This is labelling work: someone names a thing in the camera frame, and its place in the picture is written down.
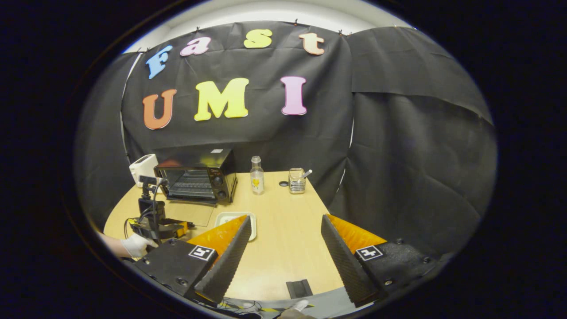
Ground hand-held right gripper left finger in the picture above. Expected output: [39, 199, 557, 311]
[131, 215, 253, 305]

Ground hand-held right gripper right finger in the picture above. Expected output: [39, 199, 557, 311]
[321, 214, 452, 307]

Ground white rectangular plate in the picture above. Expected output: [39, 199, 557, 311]
[214, 211, 257, 242]

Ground black electric oven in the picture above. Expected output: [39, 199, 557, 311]
[154, 148, 238, 228]

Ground white toaster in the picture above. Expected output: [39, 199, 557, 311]
[129, 154, 159, 187]

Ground clear glass bottle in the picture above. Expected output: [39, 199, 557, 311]
[250, 156, 265, 195]

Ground black backdrop cloth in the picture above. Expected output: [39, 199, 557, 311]
[75, 20, 497, 262]

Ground black cables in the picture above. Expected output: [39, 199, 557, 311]
[217, 298, 266, 317]

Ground metal wire holder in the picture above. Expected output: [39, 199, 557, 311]
[288, 168, 306, 195]

